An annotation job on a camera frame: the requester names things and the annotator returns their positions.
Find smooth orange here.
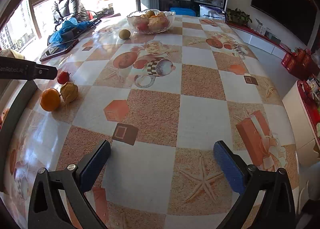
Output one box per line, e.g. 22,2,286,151
40,88,61,112

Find red cherry tomato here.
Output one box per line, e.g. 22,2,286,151
57,71,70,85

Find round yellow longan fruit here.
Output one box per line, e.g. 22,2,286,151
119,29,131,40

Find person in brown coat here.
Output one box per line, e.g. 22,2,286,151
0,48,25,60

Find grey white tray box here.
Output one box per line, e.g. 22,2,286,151
0,80,37,192

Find golden husk fruit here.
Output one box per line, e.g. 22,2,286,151
60,82,78,104

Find black power adapter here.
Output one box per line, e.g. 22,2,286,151
61,27,84,42

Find white round side cabinet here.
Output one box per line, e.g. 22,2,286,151
283,80,319,167

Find blue plastic bag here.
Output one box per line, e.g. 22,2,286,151
47,17,91,45

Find person in black jacket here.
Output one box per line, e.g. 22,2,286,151
52,0,89,26

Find floral checkered tablecloth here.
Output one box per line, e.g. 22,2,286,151
1,16,299,228

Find red gift boxes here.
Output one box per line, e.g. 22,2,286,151
281,48,319,80

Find white low tv bench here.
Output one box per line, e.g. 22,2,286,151
227,22,291,60

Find glass fruit bowl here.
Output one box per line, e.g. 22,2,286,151
127,9,176,34

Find green potted plant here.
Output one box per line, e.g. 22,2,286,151
226,8,252,27

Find white blue paper bag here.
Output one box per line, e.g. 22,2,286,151
200,5,226,21

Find blue plastic stool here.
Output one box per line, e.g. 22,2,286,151
170,7,196,16

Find black cable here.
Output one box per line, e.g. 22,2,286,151
55,9,104,44

